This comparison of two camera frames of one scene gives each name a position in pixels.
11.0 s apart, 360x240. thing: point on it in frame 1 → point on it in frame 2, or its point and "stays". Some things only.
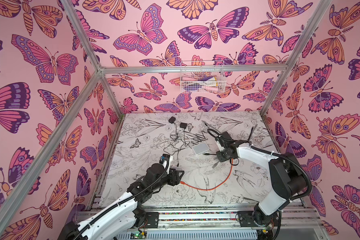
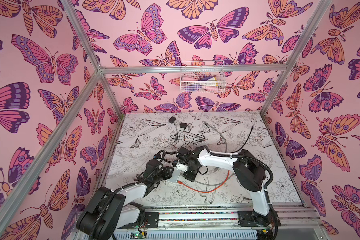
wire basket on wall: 202,82 stays
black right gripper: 221,144 → 190,170
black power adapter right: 183,125 stays
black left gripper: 175,181 → 165,170
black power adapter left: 172,120 stays
